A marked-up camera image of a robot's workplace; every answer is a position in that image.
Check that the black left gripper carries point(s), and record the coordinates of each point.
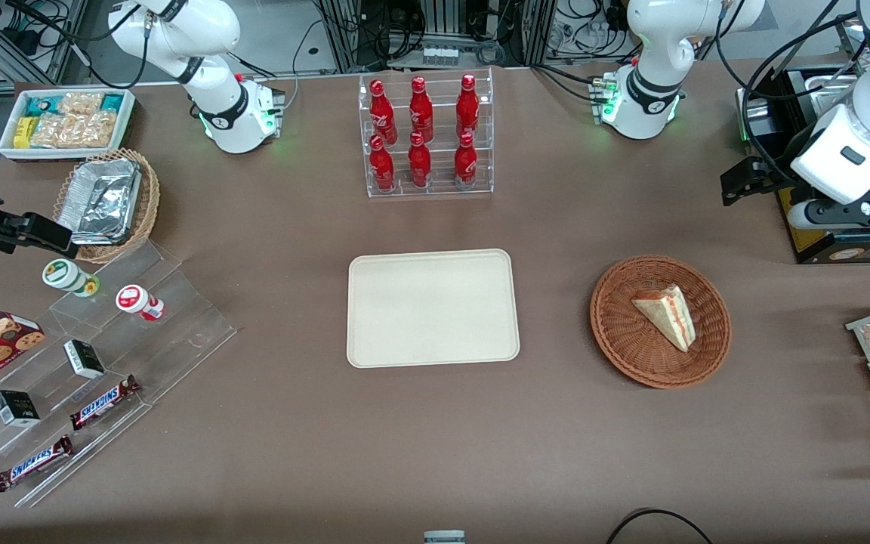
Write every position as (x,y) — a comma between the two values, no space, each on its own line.
(777,165)

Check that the triangular sandwich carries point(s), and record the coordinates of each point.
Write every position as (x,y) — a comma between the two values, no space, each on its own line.
(669,317)

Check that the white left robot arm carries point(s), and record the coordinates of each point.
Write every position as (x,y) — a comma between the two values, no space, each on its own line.
(654,45)

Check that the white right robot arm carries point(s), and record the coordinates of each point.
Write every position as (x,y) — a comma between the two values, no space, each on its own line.
(231,113)

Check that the light tan wicker basket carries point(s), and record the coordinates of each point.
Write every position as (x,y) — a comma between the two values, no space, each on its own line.
(146,204)

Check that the brown round wicker basket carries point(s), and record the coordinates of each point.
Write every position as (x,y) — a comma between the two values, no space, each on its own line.
(624,340)

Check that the cream rectangular tray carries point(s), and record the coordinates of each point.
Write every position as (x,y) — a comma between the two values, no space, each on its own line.
(432,308)

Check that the white plastic bin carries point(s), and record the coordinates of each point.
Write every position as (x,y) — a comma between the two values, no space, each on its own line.
(6,143)

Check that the yellow snack packet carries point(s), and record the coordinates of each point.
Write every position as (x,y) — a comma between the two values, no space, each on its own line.
(23,132)

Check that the green lid white jar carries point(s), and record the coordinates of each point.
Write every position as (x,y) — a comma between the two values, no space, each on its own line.
(65,274)

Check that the stack of foil trays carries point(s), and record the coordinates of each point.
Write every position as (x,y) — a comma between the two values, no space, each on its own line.
(99,200)

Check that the large clear cracker bag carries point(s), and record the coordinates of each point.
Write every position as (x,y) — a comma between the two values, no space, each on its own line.
(72,132)

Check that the teal snack packet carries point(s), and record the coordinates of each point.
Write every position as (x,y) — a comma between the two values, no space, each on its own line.
(111,103)
(38,106)

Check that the black hot food warmer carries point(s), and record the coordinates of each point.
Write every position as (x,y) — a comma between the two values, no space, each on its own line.
(858,245)

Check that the small clear cracker bag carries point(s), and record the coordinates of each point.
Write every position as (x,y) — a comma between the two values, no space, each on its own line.
(80,103)

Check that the red lid white jar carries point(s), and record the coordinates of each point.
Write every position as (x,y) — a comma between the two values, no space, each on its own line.
(133,298)

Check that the small black carton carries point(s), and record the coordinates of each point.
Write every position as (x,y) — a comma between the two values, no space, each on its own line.
(84,359)
(16,408)

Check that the clear acrylic stepped display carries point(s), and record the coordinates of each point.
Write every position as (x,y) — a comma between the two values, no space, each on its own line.
(178,332)

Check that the Snickers chocolate bar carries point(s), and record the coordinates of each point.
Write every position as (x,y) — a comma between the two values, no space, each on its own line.
(103,403)
(31,463)

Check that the red cola bottle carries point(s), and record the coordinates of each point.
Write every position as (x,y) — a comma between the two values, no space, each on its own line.
(465,165)
(467,109)
(419,165)
(421,112)
(382,168)
(382,113)

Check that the clear acrylic bottle rack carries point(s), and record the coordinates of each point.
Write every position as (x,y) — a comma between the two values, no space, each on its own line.
(439,162)

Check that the white power strip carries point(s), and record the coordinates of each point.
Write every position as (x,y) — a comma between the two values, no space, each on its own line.
(439,55)

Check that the small grey device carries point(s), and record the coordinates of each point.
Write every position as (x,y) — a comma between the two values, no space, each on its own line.
(444,537)

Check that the aluminium frame rack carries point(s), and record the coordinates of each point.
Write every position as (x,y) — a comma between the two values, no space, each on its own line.
(348,34)

